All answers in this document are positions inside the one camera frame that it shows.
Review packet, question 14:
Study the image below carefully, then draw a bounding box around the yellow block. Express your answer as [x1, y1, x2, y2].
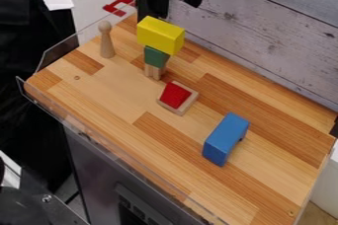
[134, 15, 187, 56]

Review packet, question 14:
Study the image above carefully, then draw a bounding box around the green cube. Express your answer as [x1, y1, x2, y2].
[142, 45, 172, 69]

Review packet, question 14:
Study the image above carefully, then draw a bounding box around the plain wooden block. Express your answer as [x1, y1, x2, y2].
[143, 63, 168, 82]

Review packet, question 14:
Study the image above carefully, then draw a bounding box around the blue block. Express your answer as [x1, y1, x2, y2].
[201, 112, 251, 168]

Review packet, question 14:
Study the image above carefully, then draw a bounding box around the wooden peg figure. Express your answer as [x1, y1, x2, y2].
[96, 20, 118, 59]

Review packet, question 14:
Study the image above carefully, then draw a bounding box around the flat wooden square block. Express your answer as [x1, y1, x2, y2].
[155, 80, 202, 116]

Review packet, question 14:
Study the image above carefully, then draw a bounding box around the red block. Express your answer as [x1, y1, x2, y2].
[158, 82, 194, 110]

